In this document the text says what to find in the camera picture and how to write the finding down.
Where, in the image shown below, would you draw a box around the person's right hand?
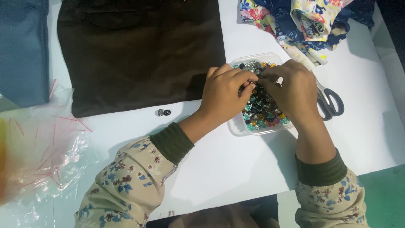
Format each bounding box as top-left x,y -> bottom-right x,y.
257,59 -> 323,127

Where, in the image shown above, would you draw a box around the floral patterned cloth heap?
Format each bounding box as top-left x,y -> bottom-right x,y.
239,0 -> 377,68

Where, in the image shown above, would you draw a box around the pile of clear plastic bags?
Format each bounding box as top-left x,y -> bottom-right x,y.
0,79 -> 99,228

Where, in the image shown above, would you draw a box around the grey handled scissors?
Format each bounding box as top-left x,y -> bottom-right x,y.
312,71 -> 345,121

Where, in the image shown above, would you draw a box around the heap of colourful snap buttons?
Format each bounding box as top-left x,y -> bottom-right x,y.
232,60 -> 291,131

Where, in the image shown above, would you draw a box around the blue-grey folded cloth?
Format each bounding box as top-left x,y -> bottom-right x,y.
0,0 -> 50,108

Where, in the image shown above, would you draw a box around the dark brown cloth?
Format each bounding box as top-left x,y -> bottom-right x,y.
57,0 -> 227,118

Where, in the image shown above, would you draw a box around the person's left hand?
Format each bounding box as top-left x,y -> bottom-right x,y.
197,63 -> 259,124

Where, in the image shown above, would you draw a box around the clear plastic tray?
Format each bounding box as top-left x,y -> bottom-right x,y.
227,52 -> 295,136

